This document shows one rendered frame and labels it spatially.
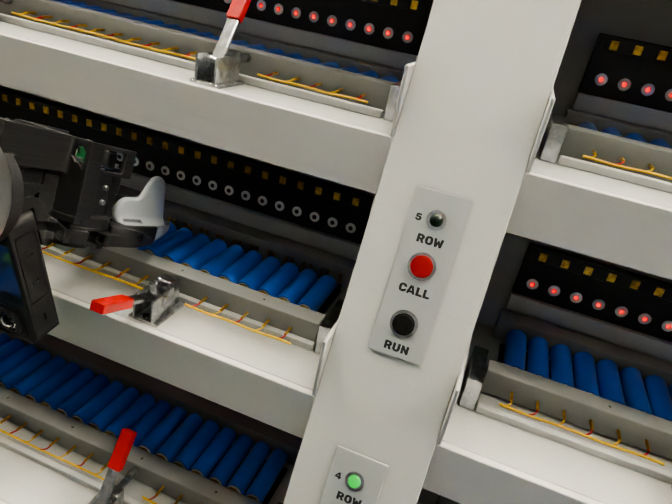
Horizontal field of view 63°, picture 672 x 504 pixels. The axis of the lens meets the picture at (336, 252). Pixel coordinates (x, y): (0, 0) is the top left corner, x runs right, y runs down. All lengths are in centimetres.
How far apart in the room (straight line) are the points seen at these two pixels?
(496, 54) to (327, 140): 13
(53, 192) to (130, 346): 14
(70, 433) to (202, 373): 20
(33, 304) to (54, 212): 7
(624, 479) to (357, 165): 30
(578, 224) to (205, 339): 30
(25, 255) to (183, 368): 15
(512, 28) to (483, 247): 15
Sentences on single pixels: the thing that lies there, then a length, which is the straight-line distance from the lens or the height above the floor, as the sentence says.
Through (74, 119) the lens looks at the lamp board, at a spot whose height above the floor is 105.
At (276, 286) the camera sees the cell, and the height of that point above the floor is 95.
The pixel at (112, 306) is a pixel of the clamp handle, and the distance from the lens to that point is 43.
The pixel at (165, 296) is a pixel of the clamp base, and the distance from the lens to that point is 48.
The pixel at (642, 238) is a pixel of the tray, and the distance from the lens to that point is 41.
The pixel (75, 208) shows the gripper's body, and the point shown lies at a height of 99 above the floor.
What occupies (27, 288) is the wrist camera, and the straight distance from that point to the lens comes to 45.
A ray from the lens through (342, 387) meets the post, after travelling 42.
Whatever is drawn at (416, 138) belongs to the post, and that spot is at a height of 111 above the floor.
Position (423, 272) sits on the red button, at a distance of 39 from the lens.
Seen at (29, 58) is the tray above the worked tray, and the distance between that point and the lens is 56.
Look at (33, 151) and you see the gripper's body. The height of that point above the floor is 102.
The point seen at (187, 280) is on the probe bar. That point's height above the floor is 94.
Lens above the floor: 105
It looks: 6 degrees down
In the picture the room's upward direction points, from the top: 17 degrees clockwise
